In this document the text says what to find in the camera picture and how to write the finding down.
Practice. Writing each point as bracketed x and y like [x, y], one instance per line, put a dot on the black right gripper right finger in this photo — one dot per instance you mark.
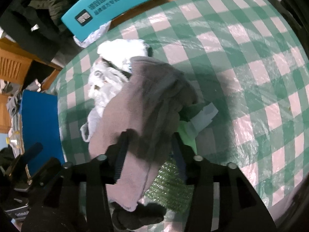
[183, 155]

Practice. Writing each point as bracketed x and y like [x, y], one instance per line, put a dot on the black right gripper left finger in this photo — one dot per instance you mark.
[116, 155]

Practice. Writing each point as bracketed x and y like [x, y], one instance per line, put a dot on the light blue grey sock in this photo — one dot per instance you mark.
[201, 120]

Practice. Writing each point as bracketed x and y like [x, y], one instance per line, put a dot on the grey-pink fleece cloth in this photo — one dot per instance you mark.
[147, 108]

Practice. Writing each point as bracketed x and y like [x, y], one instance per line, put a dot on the dark fuzzy sock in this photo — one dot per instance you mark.
[143, 215]

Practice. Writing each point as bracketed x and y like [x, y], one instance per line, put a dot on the white patterned cloth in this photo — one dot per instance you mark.
[105, 83]

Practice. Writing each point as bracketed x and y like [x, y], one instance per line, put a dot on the white cloth bundle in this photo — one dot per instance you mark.
[119, 52]

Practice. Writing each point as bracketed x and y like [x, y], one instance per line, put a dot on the green bubble wrap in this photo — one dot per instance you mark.
[169, 190]

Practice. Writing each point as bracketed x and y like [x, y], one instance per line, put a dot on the blue cardboard box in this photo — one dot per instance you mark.
[39, 119]

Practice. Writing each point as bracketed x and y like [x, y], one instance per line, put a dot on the white plastic bag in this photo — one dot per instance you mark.
[103, 29]

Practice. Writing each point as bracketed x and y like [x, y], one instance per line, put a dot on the green white checkered tablecloth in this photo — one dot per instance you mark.
[240, 55]

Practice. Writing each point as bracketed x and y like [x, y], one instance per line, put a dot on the teal printed box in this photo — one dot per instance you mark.
[86, 16]

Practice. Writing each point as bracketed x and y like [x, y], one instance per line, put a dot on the dark hanging jacket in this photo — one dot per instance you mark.
[36, 26]

